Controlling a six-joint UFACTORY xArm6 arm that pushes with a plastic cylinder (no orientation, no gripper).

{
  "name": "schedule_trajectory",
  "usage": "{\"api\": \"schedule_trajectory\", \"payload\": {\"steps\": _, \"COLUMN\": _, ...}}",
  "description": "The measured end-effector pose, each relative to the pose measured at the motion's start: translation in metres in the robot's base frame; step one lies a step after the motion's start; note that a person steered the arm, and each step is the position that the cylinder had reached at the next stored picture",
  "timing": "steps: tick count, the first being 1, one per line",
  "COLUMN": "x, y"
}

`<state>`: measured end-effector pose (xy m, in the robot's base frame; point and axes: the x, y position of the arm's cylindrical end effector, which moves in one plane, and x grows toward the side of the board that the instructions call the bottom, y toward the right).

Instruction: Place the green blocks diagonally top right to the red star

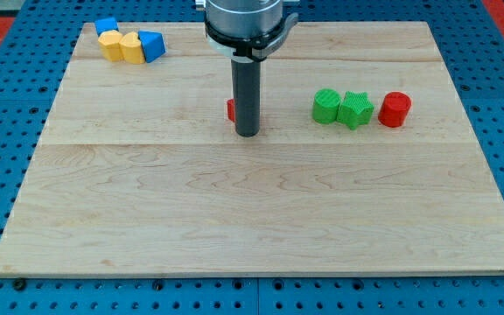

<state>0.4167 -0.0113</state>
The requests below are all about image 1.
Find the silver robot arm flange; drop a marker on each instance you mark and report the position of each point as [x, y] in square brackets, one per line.
[247, 31]

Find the red star block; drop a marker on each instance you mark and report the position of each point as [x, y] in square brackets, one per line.
[231, 110]

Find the green star block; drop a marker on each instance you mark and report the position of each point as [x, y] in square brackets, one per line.
[355, 110]

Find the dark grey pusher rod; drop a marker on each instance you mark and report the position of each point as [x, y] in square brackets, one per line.
[246, 80]

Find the green cylinder block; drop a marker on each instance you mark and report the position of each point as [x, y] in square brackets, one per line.
[325, 106]

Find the light wooden board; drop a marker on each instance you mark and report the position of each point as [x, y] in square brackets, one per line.
[138, 172]

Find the blue triangle block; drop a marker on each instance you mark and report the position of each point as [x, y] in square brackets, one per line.
[153, 44]

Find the red cylinder block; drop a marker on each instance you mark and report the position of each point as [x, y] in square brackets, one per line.
[394, 109]

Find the yellow heart block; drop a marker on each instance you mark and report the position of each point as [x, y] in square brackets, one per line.
[131, 48]

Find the yellow hexagon block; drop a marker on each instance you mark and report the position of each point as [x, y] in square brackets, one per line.
[109, 43]

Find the blue cube block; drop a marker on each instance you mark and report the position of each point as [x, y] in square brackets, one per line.
[105, 24]

